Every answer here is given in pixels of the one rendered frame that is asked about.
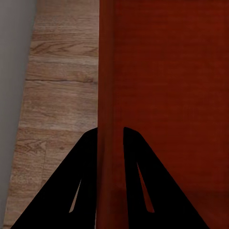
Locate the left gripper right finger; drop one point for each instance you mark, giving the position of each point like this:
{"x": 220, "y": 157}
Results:
{"x": 173, "y": 210}

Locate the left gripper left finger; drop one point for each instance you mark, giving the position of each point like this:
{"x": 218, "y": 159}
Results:
{"x": 50, "y": 208}

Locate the storage box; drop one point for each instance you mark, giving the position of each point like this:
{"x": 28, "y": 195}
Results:
{"x": 164, "y": 71}

